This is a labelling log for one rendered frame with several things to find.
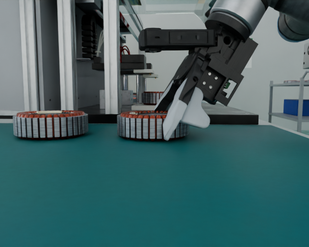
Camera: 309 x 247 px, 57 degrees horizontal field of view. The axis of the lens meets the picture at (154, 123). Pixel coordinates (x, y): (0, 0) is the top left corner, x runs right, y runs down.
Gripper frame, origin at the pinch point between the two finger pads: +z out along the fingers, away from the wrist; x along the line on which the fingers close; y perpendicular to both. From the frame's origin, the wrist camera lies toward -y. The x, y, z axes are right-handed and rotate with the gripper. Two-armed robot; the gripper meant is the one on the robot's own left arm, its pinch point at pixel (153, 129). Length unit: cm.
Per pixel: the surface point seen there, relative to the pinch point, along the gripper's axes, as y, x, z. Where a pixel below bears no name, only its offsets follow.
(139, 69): -4.4, 35.7, -11.0
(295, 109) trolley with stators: 180, 247, -89
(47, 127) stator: -13.7, -2.1, 7.1
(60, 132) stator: -12.0, -1.2, 7.0
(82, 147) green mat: -8.3, -7.8, 6.1
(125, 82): -5, 62, -8
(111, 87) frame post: -8.7, 20.4, -2.7
